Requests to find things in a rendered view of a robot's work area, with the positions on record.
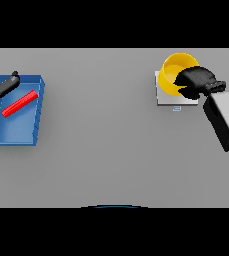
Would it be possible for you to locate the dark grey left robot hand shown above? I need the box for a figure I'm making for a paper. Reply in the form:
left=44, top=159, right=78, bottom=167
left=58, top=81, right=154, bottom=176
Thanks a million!
left=0, top=62, right=21, bottom=111

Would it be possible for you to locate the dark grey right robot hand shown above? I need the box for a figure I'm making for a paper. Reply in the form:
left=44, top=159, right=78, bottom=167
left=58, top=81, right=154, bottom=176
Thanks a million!
left=173, top=66, right=227, bottom=101

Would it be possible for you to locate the yellow bowl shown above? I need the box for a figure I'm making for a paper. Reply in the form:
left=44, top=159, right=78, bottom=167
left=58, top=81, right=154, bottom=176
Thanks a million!
left=157, top=52, right=200, bottom=98

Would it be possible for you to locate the red beaker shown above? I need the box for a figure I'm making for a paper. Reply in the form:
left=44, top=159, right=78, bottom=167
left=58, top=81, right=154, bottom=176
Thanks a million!
left=1, top=89, right=39, bottom=119

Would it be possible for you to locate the pale square measuring scale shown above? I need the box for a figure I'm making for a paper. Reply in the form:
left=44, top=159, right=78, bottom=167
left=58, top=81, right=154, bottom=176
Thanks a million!
left=154, top=70, right=200, bottom=112

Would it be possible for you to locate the blue tray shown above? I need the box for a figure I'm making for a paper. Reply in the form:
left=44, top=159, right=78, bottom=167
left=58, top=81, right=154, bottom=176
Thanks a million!
left=0, top=74, right=46, bottom=147

